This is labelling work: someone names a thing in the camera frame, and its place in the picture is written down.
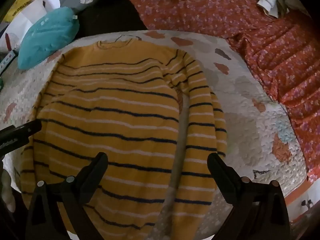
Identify teal plush pillow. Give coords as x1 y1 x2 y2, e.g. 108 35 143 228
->
17 6 80 70

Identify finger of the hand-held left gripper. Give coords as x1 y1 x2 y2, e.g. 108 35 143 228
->
0 119 42 153

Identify dark cloth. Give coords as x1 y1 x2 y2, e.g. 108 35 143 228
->
74 0 148 40

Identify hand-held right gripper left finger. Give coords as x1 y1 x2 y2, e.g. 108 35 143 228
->
25 152 108 240

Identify yellow striped sweater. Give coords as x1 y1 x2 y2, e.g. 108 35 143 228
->
19 38 227 240

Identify yellow and white bag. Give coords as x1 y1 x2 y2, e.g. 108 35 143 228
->
2 0 48 34

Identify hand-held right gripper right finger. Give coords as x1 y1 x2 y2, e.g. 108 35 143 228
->
207 152 292 240

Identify white box with coloured shapes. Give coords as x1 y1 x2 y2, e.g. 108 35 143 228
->
0 49 20 76

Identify white quilted heart-print blanket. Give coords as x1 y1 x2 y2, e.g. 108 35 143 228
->
0 29 312 240

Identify white crumpled cloth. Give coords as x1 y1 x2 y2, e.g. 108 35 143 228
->
255 0 302 18

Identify red floral cloth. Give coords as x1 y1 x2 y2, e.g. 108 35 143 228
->
126 0 320 183

